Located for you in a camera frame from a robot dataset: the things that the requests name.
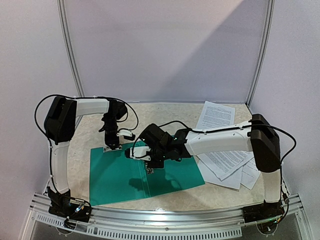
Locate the right aluminium frame post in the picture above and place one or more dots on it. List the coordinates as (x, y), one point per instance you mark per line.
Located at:
(262, 51)

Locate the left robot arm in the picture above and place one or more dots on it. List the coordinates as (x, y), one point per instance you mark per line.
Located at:
(60, 126)

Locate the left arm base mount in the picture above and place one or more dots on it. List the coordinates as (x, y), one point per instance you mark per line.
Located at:
(69, 207)

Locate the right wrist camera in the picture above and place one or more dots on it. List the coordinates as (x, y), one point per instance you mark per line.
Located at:
(138, 153)

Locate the left aluminium frame post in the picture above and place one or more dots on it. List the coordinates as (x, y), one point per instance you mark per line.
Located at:
(61, 5)

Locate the aluminium frame post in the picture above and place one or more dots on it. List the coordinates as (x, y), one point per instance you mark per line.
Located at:
(61, 5)
(262, 51)

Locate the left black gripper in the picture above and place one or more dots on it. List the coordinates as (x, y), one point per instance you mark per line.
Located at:
(112, 141)

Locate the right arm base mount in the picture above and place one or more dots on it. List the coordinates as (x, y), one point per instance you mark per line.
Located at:
(276, 211)

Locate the folder spine metal clip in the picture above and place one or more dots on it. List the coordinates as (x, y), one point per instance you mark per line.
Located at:
(148, 170)

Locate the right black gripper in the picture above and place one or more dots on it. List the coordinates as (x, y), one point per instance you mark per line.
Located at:
(151, 162)

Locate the aluminium front rail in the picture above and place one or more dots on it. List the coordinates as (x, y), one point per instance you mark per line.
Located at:
(124, 224)

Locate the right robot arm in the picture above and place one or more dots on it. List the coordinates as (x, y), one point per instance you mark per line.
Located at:
(254, 135)

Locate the folder cover metal clip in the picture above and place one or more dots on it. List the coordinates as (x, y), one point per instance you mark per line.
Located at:
(111, 149)

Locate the green file folder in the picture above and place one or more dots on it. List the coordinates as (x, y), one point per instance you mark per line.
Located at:
(113, 178)

